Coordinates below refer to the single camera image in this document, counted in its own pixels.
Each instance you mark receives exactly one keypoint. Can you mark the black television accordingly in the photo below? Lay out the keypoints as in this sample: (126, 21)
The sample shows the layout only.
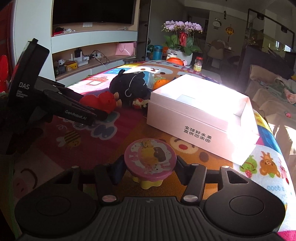
(96, 11)

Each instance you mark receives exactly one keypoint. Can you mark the purple orchid flower pot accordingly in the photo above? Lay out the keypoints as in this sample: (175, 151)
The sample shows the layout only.
(181, 41)

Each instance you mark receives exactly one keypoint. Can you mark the pink round tin toy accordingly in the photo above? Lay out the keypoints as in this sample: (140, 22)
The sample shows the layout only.
(150, 161)

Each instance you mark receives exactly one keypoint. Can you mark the white cardboard box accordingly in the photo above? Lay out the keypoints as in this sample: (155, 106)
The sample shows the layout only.
(208, 115)

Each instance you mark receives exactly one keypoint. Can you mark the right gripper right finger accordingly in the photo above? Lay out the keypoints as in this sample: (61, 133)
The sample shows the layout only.
(193, 177)

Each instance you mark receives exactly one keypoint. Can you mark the blue water bottle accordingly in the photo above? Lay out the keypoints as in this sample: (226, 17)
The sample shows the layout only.
(157, 52)

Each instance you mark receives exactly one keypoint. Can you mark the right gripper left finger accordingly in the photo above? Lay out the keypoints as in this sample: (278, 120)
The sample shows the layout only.
(107, 176)

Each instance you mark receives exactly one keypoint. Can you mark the grey sofa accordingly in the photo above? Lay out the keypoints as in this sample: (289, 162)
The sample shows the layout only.
(271, 93)

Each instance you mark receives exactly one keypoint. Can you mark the black plush toy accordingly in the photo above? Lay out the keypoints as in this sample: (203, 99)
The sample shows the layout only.
(129, 86)

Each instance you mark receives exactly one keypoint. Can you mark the red doll keychain toy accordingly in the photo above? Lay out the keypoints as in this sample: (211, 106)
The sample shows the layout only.
(105, 101)

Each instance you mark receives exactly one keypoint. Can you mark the colourful cartoon play mat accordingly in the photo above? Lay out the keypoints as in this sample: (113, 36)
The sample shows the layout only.
(61, 144)

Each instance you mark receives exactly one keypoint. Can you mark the red lid glass jar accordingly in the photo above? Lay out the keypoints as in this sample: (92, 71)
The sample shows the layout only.
(198, 64)

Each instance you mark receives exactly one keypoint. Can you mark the pink paper bag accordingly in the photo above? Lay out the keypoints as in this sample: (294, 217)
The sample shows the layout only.
(124, 49)

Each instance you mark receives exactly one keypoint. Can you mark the glass fish tank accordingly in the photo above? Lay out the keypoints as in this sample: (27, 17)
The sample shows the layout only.
(266, 32)

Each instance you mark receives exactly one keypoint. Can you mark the orange round lid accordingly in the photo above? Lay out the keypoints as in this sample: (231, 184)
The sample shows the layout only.
(177, 61)

